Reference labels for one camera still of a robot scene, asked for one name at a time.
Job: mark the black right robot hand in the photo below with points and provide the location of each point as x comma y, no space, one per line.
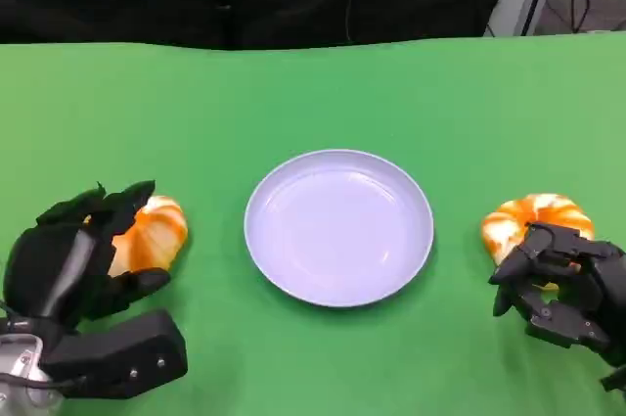
599,291

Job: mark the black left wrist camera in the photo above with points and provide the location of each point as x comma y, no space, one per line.
127,352

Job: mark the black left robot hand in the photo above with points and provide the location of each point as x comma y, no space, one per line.
44,264

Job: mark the orange and white bread roll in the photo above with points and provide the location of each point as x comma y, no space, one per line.
511,217
156,235

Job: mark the green table cloth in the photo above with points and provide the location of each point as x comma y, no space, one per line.
313,93

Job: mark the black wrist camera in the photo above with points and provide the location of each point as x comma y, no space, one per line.
616,379
127,352

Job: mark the lilac plate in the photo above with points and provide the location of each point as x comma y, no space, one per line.
338,230

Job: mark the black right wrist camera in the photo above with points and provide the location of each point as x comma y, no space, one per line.
616,379

